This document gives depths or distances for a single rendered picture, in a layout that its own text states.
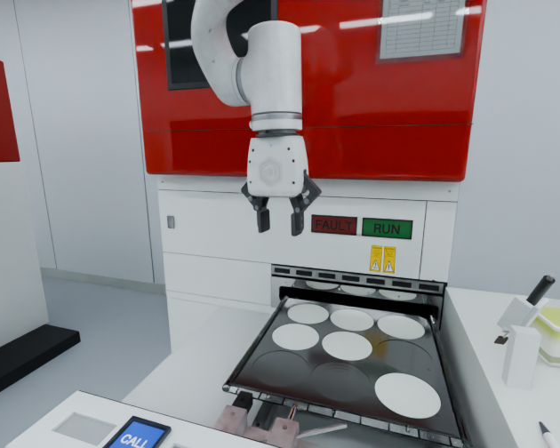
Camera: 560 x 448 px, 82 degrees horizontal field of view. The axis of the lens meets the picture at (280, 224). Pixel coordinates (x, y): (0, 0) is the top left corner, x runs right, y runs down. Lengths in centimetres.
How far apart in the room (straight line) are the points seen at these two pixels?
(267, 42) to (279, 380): 55
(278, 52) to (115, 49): 274
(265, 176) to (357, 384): 39
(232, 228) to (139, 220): 225
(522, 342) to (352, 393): 26
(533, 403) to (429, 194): 45
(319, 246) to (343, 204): 13
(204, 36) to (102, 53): 279
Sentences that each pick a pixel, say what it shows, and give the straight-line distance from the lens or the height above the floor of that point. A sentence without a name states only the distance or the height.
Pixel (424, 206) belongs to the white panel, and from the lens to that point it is 83.
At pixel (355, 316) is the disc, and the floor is 90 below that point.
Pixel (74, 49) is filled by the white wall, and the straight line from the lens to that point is 353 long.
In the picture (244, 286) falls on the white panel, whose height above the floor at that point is 89.
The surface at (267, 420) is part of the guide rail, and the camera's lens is 63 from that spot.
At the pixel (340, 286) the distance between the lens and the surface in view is 88.
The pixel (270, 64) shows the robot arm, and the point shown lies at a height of 141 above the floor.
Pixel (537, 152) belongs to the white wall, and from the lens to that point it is 245.
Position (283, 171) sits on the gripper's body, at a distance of 53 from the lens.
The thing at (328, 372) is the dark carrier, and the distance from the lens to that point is 64.
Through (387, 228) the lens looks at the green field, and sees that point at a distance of 83.
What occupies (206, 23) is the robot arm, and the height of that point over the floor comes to 146.
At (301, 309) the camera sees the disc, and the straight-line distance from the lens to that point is 83.
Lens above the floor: 128
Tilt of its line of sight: 13 degrees down
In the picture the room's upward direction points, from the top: straight up
